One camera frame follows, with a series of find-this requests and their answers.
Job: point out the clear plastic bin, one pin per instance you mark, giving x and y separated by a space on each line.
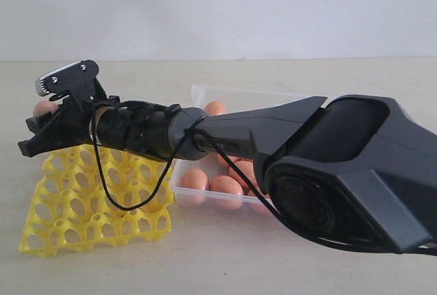
235 100

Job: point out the yellow plastic egg tray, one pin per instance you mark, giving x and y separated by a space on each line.
70 211

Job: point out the brown egg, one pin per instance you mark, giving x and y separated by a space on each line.
215 108
226 184
246 167
222 162
45 107
196 179
259 207

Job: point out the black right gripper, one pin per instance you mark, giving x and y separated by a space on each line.
67 127

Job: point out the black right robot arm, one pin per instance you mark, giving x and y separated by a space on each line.
355 174

